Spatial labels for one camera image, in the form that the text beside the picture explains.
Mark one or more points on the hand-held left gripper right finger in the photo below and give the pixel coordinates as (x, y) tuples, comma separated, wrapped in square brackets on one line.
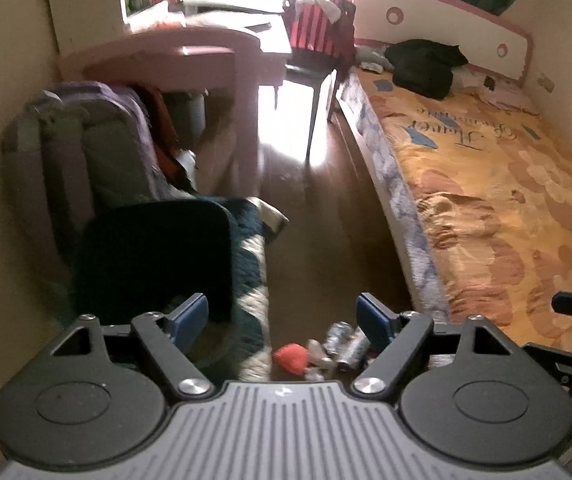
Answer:
[(371, 320)]

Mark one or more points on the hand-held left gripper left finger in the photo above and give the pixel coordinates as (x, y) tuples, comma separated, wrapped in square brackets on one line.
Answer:
[(190, 317)]

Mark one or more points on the silver wrapper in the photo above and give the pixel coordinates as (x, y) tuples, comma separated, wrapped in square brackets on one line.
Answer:
[(346, 345)]

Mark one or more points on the red foam fruit net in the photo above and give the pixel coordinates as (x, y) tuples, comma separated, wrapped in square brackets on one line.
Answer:
[(291, 358)]

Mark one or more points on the green white quilt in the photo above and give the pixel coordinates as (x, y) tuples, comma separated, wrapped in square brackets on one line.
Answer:
[(251, 270)]

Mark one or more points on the floral orange bedsheet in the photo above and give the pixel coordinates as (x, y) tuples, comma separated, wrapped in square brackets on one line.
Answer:
[(491, 185)]

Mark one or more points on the red cloth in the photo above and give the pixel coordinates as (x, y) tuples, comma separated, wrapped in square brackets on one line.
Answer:
[(163, 130)]

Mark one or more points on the grey purple backpack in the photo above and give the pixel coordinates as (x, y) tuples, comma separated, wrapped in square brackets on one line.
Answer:
[(90, 145)]

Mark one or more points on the dark grey bin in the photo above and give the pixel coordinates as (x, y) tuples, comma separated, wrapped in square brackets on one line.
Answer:
[(188, 115)]

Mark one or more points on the black plastic chair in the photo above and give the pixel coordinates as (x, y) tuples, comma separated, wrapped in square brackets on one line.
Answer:
[(308, 72)]

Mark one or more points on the black clothing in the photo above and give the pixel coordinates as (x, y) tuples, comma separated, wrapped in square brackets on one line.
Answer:
[(426, 67)]

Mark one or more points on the grey plush toy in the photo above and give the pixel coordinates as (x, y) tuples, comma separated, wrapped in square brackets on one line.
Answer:
[(373, 57)]

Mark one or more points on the pink desk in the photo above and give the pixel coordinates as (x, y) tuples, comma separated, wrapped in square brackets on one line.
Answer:
[(205, 50)]

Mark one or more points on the red striped garment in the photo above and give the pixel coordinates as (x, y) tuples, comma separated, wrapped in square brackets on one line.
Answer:
[(311, 32)]

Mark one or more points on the pink white headboard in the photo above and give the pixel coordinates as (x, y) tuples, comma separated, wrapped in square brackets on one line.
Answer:
[(446, 25)]

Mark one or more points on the white cloth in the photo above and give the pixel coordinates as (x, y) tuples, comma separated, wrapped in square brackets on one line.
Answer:
[(327, 9)]

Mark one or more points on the white cabinet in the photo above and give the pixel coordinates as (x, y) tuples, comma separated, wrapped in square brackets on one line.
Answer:
[(85, 5)]

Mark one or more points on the wall socket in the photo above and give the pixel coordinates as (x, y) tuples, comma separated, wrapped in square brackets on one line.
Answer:
[(547, 83)]

